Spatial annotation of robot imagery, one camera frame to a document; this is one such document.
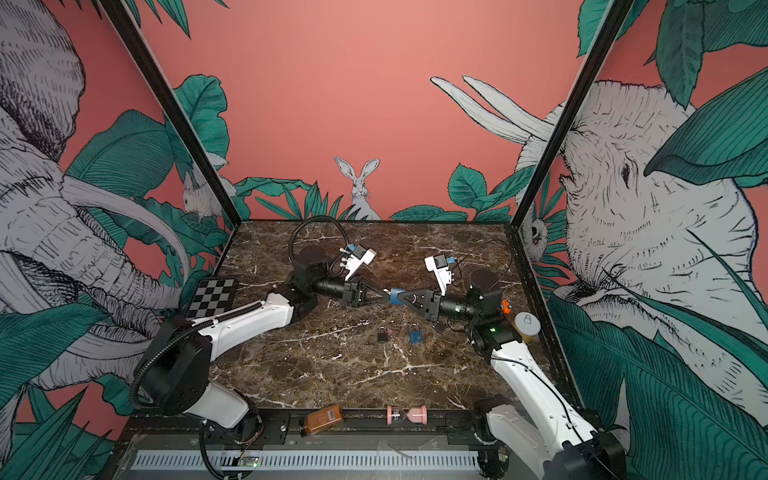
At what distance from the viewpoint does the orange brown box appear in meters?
0.73

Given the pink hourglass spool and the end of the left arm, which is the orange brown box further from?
the end of the left arm

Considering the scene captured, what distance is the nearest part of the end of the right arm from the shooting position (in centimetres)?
62

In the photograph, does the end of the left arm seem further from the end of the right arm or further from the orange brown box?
the orange brown box

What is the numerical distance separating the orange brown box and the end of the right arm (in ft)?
1.14

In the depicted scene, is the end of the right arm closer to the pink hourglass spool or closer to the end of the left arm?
the end of the left arm
